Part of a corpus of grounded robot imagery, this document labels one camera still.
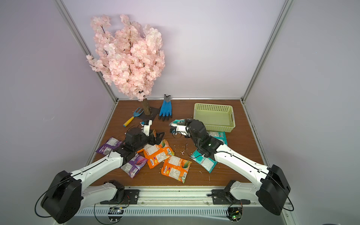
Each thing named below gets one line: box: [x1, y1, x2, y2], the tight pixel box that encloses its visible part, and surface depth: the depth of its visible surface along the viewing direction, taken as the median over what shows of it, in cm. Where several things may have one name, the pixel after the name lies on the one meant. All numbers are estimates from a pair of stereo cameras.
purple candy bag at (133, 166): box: [120, 153, 149, 179], surface depth 83 cm
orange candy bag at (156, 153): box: [136, 139, 175, 170], surface depth 89 cm
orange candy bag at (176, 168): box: [160, 155, 193, 184], surface depth 83 cm
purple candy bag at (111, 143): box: [95, 136, 123, 156], surface depth 92 cm
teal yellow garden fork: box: [122, 106, 144, 128], surface depth 112 cm
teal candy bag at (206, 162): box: [189, 149, 218, 174], surface depth 85 cm
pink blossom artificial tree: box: [86, 15, 166, 116], surface depth 68 cm
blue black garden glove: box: [158, 94, 173, 121], surface depth 112 cm
